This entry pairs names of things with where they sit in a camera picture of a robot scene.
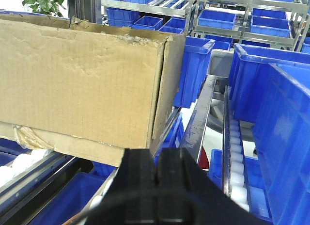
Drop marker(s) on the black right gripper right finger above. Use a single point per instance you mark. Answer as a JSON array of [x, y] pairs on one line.
[[186, 195]]

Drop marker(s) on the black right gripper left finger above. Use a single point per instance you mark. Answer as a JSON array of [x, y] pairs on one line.
[[128, 200]]

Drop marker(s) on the plain brown cardboard box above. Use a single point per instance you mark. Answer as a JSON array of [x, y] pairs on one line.
[[85, 89]]

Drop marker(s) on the white roller track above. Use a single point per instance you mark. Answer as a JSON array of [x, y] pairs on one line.
[[20, 164], [234, 171]]

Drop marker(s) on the blue bin bottom left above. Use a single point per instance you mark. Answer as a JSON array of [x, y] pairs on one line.
[[70, 200]]

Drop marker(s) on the blue bin near right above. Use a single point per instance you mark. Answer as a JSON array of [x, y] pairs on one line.
[[282, 137]]

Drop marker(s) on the blue bin behind box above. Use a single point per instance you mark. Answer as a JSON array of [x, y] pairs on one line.
[[195, 64]]

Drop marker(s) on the left white roller track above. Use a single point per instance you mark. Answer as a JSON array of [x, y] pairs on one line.
[[20, 164]]

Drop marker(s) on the large blue bin right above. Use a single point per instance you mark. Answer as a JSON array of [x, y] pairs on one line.
[[249, 73]]

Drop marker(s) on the metal rack background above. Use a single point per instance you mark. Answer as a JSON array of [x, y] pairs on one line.
[[280, 23]]

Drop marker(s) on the green potted plant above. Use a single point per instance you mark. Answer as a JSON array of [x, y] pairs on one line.
[[45, 7]]

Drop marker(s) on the metal shelf rail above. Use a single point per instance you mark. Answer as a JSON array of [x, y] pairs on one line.
[[195, 131]]

